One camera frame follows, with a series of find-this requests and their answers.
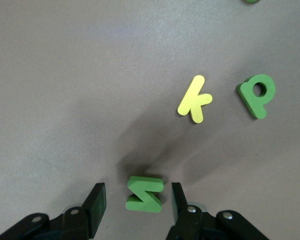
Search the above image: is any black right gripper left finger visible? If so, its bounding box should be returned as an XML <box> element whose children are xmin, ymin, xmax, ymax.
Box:
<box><xmin>0</xmin><ymin>182</ymin><xmax>108</xmax><ymax>240</ymax></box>

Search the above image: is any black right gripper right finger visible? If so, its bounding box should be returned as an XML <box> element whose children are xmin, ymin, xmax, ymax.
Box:
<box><xmin>165</xmin><ymin>182</ymin><xmax>269</xmax><ymax>240</ymax></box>

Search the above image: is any green foam letter N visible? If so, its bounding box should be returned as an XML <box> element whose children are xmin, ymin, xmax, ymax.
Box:
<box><xmin>125</xmin><ymin>175</ymin><xmax>165</xmax><ymax>214</ymax></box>

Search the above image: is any green foam letter P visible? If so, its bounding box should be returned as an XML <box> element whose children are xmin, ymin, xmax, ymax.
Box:
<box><xmin>236</xmin><ymin>74</ymin><xmax>276</xmax><ymax>120</ymax></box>

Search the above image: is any yellow foam letter k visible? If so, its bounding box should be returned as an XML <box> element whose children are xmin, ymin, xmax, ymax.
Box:
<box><xmin>176</xmin><ymin>74</ymin><xmax>213</xmax><ymax>124</ymax></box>

